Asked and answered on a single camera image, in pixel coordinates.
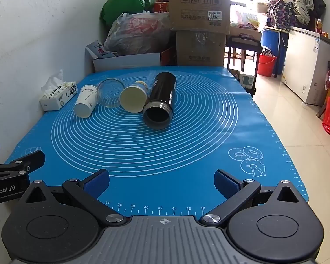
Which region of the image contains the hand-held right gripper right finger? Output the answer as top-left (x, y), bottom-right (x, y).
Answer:
top-left (199, 169), bottom-right (307, 228)

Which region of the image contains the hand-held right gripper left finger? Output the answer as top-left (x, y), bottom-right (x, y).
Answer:
top-left (22, 169), bottom-right (127, 227)

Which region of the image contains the white paper cup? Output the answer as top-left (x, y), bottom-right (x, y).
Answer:
top-left (74, 85), bottom-right (97, 118)

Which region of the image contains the clear glass cup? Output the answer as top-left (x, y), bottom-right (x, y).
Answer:
top-left (96, 78), bottom-right (125, 108)

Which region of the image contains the cream paper cup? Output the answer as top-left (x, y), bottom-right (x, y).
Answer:
top-left (119, 81), bottom-right (149, 113)

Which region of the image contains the black thermos cup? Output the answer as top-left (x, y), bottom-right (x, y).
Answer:
top-left (142, 72), bottom-right (177, 129)

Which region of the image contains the blue silicone baking mat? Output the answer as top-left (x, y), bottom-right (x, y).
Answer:
top-left (4, 66), bottom-right (310, 218)

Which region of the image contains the white tissue pack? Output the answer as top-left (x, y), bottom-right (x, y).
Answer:
top-left (39, 70), bottom-right (78, 112)

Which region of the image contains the small white appliance box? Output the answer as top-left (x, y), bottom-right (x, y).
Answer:
top-left (238, 71), bottom-right (255, 89)

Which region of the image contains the white open box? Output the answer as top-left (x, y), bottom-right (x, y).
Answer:
top-left (92, 52), bottom-right (161, 73)

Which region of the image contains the red plastic bucket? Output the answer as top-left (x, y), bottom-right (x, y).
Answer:
top-left (257, 53), bottom-right (278, 77)

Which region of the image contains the blue white paper packet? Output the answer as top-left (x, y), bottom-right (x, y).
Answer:
top-left (85, 41), bottom-right (117, 60)

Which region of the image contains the white chest freezer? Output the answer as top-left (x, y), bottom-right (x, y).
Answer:
top-left (282, 26), bottom-right (330, 106)

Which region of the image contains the taped brown cardboard box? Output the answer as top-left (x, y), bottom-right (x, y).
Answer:
top-left (176, 30), bottom-right (227, 67)

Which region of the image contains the dark red carton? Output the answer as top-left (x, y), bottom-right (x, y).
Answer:
top-left (161, 47), bottom-right (177, 67)

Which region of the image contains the blue plastic barrel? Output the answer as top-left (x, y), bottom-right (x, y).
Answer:
top-left (261, 29), bottom-right (289, 70)

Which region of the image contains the flat brown cardboard box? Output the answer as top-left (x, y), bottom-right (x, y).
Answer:
top-left (230, 22), bottom-right (263, 42)

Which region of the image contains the clear bag with red contents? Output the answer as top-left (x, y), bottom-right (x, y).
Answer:
top-left (103, 10), bottom-right (171, 57)

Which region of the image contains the purple floral bag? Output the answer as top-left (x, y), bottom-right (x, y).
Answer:
top-left (266, 0), bottom-right (295, 29)

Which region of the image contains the large printed cardboard box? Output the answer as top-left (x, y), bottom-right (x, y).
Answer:
top-left (168, 0), bottom-right (232, 35)

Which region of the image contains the green plastic bag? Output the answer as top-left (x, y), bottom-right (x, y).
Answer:
top-left (100, 0), bottom-right (158, 29)

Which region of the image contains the pile of clothes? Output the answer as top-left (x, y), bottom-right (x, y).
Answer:
top-left (293, 0), bottom-right (326, 26)

